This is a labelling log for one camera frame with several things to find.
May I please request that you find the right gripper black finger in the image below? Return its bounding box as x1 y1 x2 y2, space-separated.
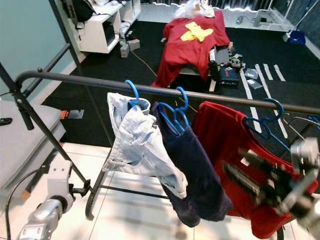
223 162 273 206
240 149 286 176

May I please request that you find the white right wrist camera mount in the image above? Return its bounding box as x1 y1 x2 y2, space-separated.
277 137 320 218

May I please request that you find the white shelf unit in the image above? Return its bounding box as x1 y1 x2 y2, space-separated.
67 0 142 55

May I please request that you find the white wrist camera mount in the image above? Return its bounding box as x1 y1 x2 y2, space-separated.
46 160 76 211
277 137 320 218

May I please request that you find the blue plastic hanger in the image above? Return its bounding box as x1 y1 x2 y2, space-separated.
157 86 190 136
124 80 151 110
242 98 293 153

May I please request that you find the clear plastic packet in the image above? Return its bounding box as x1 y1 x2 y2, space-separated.
244 68 259 80
247 79 263 90

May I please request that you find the grey upholstered bench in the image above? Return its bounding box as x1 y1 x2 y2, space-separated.
0 97 67 186

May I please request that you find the black bag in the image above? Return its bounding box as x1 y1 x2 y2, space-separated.
62 0 96 23

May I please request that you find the red cloth with yellow star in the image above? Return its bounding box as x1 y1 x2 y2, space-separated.
152 11 231 88

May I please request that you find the silver wire hanger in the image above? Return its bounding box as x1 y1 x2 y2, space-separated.
282 114 320 151

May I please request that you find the white power strip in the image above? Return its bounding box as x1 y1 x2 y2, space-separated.
235 15 276 28

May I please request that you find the navy blue garment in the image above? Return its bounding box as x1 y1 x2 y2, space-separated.
152 102 233 228

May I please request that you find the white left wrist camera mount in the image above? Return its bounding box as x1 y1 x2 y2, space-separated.
46 160 76 211

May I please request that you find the light blue denim garment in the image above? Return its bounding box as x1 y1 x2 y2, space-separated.
107 92 188 200

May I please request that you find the white crumpled cloth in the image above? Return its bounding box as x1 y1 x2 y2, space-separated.
172 0 216 20

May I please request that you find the blue broom with dustpan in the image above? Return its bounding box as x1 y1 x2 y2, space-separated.
282 0 318 45

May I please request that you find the small grey orange box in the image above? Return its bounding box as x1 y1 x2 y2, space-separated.
60 110 85 121

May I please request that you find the black tool case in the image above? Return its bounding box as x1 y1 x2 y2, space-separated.
210 45 245 88

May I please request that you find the black metal clothes rack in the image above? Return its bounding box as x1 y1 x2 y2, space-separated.
0 0 320 221

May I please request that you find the plain red t-shirt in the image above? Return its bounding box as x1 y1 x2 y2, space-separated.
191 101 320 240

